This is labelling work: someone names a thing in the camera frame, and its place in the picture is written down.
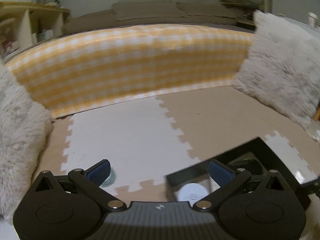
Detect brown sofa cushions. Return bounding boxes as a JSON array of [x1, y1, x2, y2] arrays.
[[62, 0, 240, 35]]

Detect wooden shelf unit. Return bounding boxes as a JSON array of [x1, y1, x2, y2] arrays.
[[1, 1, 70, 62]]

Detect black storage box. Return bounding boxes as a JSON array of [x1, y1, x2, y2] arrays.
[[165, 137, 310, 204]]

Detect teal round jar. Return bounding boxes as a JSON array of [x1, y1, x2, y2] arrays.
[[100, 168, 117, 188]]

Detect white tape measure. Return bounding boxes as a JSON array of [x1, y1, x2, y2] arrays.
[[176, 183, 209, 205]]

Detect grey fluffy right pillow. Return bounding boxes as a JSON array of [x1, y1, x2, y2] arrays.
[[233, 10, 319, 129]]

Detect white fluffy left pillow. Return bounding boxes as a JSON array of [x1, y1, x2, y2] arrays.
[[1, 66, 53, 223]]

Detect yellow checkered cushion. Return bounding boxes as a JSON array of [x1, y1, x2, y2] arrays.
[[6, 24, 253, 118]]

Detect black glossy case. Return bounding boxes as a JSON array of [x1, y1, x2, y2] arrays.
[[227, 159, 263, 175]]

